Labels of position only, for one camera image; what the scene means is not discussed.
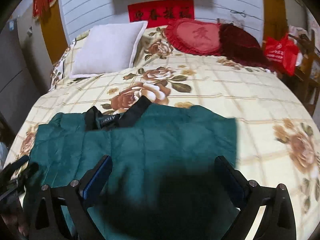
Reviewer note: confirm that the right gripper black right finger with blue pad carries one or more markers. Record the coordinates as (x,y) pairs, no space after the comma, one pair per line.
(278,220)

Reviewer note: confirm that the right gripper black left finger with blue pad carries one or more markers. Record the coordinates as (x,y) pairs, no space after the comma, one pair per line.
(62,212)

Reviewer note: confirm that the dark green puffer jacket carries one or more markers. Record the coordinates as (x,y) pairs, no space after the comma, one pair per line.
(163,184)

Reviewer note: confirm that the floral cream bed sheet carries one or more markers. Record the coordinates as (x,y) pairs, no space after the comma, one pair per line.
(278,141)

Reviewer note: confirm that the grey refrigerator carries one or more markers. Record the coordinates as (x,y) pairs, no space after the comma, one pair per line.
(16,84)

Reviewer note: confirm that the wooden chair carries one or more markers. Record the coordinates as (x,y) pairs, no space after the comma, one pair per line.
(305,88)

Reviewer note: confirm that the white square pillow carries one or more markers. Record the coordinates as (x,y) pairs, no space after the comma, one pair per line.
(108,48)

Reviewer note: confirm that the red shopping bag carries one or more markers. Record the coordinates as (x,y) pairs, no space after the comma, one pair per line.
(282,54)

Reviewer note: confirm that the dark red velvet cushion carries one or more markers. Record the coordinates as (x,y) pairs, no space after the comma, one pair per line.
(241,47)

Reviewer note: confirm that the red heart-shaped cushion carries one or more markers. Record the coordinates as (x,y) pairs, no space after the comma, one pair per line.
(194,37)

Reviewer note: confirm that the red calligraphy banner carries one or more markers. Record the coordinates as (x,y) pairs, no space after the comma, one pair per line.
(161,12)

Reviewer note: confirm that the red fringed wall pennant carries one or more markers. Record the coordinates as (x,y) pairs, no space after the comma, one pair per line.
(41,7)

